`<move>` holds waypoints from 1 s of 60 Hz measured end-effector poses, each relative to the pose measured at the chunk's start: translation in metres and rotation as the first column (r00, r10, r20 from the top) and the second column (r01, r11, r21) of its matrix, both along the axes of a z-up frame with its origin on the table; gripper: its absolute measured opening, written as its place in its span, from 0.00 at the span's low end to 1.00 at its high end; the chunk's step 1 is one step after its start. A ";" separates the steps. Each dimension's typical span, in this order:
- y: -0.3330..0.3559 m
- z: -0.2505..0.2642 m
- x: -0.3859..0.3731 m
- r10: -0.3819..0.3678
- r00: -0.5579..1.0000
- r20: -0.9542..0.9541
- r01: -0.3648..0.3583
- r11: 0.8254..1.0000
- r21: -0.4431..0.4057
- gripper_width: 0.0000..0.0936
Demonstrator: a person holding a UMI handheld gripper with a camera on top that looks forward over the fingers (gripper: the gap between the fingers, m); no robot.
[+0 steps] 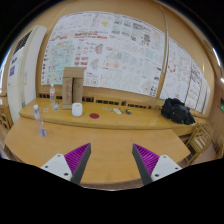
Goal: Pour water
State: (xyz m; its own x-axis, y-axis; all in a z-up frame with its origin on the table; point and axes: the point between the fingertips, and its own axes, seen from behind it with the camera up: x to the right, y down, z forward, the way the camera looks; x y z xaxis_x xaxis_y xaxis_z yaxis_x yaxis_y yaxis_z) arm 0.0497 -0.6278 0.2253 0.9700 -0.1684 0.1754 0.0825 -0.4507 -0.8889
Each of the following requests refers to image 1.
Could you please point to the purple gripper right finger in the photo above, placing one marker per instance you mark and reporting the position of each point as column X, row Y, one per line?
column 151, row 166

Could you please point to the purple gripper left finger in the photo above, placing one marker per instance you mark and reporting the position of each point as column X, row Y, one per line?
column 70, row 166

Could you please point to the clear plastic water bottle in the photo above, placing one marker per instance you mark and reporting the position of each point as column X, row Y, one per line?
column 39, row 121

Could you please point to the dark red round coaster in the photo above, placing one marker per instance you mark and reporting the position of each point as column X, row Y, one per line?
column 94, row 115

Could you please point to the wooden chair right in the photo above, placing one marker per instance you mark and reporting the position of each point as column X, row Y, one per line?
column 199, row 140

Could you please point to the wooden chair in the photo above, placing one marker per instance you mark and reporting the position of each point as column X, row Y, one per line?
column 5, row 121
column 199, row 140

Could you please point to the white cup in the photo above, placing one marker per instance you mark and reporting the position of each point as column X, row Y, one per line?
column 77, row 109

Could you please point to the black backpack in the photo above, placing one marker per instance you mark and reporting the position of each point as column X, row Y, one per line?
column 176, row 111

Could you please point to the small white flat object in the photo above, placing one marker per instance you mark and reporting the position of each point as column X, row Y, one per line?
column 117, row 111

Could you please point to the wooden chair left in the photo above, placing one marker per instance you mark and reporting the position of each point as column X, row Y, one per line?
column 5, row 121

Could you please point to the clear bottle with red label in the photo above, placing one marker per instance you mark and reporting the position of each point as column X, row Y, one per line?
column 52, row 94

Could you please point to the tall cardboard box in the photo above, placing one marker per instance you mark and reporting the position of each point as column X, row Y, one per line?
column 72, row 86

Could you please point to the white standing air conditioner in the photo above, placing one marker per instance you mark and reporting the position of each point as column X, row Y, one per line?
column 21, row 87

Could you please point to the right wall poster sheet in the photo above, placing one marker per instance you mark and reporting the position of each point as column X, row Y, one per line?
column 184, row 80

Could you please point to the large wall poster sheet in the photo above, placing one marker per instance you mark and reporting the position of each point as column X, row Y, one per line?
column 115, row 51

